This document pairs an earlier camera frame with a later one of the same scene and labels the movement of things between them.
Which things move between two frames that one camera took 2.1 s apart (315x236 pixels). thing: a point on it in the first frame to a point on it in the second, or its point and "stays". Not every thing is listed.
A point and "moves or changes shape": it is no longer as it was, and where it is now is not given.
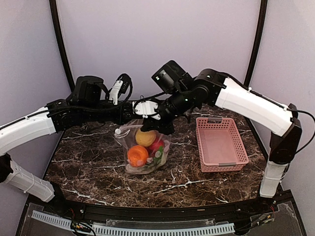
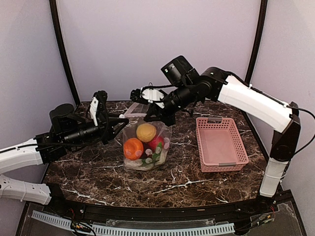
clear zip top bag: (144, 151) stays
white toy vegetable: (140, 170) to (135, 164)
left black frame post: (60, 41) stays
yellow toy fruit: (145, 138) moves or changes shape
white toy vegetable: (160, 160) moves or changes shape
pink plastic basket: (219, 145) stays
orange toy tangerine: (137, 156) to (133, 149)
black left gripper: (123, 116) to (107, 130)
